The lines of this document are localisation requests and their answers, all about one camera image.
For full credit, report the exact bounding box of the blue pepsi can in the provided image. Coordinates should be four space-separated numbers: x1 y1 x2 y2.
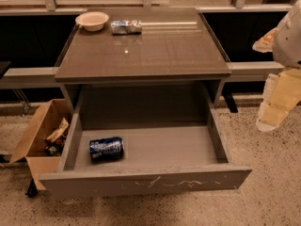
89 137 124 160

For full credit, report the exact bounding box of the grey cabinet with counter top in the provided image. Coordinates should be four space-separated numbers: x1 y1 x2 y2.
55 7 230 102

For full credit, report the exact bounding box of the silver blue snack bag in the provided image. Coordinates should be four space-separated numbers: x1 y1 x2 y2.
111 20 142 35

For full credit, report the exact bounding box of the dark snack packet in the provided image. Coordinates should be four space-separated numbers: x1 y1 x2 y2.
45 137 66 156

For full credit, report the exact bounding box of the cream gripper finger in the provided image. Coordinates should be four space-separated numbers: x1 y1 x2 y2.
252 27 277 53
256 69 301 132

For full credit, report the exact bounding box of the yellow white snack packet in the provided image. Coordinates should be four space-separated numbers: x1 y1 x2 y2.
46 118 69 143

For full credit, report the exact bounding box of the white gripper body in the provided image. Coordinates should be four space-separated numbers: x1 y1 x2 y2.
272 1 301 69

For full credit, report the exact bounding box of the brown cardboard box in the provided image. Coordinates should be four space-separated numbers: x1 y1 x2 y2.
9 99 71 190

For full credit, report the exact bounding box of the white paper bowl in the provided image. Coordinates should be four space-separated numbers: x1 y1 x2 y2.
75 11 109 32

